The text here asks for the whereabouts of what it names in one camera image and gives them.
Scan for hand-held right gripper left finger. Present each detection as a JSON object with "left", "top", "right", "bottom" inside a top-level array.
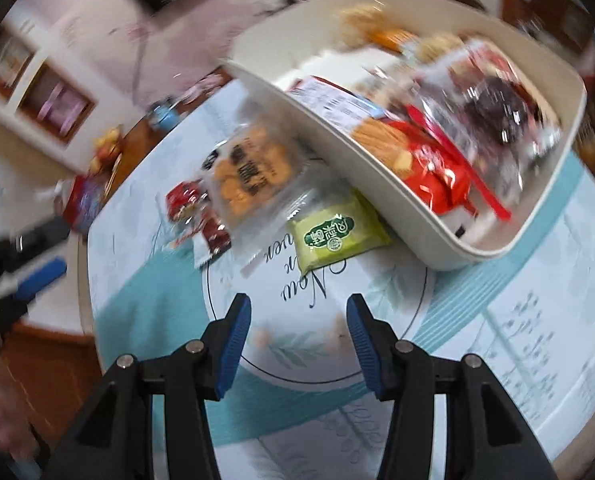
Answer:
[{"left": 48, "top": 293, "right": 253, "bottom": 480}]

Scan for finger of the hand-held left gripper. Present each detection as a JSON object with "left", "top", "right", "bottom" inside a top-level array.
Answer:
[{"left": 18, "top": 257, "right": 69, "bottom": 302}]

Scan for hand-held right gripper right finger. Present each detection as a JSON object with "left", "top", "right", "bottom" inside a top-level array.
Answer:
[{"left": 345, "top": 293, "right": 558, "bottom": 480}]

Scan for green snack packet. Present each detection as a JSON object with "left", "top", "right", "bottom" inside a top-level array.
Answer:
[{"left": 286, "top": 189, "right": 394, "bottom": 272}]

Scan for small red snack packet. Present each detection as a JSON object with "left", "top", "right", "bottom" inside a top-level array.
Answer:
[{"left": 164, "top": 179, "right": 234, "bottom": 262}]

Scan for clear packet of golden cookies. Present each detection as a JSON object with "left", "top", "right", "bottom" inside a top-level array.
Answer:
[{"left": 200, "top": 119, "right": 304, "bottom": 257}]

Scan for red biscuit packet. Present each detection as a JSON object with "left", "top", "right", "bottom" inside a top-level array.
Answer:
[{"left": 351, "top": 114, "right": 479, "bottom": 217}]

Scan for dark chocolate cake packet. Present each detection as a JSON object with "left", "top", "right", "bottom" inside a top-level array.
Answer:
[{"left": 416, "top": 44, "right": 564, "bottom": 207}]

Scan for white plastic storage box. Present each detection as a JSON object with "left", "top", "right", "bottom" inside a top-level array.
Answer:
[{"left": 222, "top": 0, "right": 589, "bottom": 272}]

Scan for person's left hand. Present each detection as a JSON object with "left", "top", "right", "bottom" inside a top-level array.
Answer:
[{"left": 0, "top": 360, "right": 44, "bottom": 461}]

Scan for bowl of fruit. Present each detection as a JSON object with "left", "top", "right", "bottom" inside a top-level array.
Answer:
[{"left": 90, "top": 126, "right": 124, "bottom": 172}]

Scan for blue cup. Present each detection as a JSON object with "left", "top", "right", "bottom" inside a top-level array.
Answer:
[{"left": 146, "top": 99, "right": 179, "bottom": 129}]

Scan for white picture frame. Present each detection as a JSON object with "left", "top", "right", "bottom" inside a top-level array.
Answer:
[{"left": 0, "top": 41, "right": 32, "bottom": 82}]

